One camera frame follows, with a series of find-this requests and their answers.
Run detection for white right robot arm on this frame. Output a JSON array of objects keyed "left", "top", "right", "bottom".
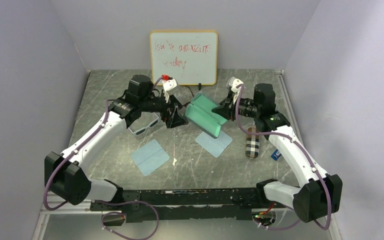
[{"left": 212, "top": 78, "right": 343, "bottom": 230}]

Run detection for brown tortoise sunglasses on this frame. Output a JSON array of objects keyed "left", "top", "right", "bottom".
[{"left": 183, "top": 85, "right": 196, "bottom": 108}]

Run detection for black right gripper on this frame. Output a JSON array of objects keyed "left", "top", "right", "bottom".
[{"left": 212, "top": 92, "right": 261, "bottom": 121}]

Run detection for light blue cloth right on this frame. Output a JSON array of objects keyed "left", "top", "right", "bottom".
[{"left": 195, "top": 131, "right": 233, "bottom": 158}]

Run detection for small blue card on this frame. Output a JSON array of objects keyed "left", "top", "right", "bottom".
[{"left": 270, "top": 149, "right": 282, "bottom": 161}]

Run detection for yellow framed whiteboard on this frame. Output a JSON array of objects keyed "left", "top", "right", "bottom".
[{"left": 149, "top": 31, "right": 219, "bottom": 86}]

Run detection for white frame sunglasses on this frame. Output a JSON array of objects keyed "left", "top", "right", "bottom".
[{"left": 127, "top": 113, "right": 160, "bottom": 138}]

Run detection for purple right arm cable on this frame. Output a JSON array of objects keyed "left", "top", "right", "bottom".
[{"left": 234, "top": 83, "right": 332, "bottom": 232}]

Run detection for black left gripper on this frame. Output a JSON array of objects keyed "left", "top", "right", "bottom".
[{"left": 139, "top": 90, "right": 188, "bottom": 128}]

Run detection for light blue cloth left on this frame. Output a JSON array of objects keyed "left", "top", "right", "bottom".
[{"left": 130, "top": 139, "right": 170, "bottom": 177}]

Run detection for light blue cloth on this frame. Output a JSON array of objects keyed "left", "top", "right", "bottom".
[
  {"left": 195, "top": 131, "right": 233, "bottom": 158},
  {"left": 130, "top": 139, "right": 170, "bottom": 177}
]

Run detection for blue glasses case green lining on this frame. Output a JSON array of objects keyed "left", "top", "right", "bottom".
[{"left": 184, "top": 93, "right": 227, "bottom": 139}]

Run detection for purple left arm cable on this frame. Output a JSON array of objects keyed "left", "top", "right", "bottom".
[{"left": 42, "top": 76, "right": 166, "bottom": 240}]

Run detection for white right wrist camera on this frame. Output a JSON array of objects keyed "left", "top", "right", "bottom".
[{"left": 226, "top": 76, "right": 244, "bottom": 102}]

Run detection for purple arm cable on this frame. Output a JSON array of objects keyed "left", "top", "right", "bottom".
[
  {"left": 234, "top": 83, "right": 332, "bottom": 232},
  {"left": 42, "top": 76, "right": 166, "bottom": 240}
]

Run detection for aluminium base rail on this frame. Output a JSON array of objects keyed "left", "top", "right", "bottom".
[{"left": 31, "top": 69, "right": 342, "bottom": 240}]

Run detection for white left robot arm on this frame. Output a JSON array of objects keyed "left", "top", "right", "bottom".
[{"left": 43, "top": 74, "right": 188, "bottom": 211}]

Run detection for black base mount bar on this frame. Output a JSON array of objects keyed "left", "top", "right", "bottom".
[{"left": 90, "top": 187, "right": 285, "bottom": 223}]

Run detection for plaid glasses case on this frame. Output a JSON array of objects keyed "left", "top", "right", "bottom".
[{"left": 245, "top": 134, "right": 260, "bottom": 159}]

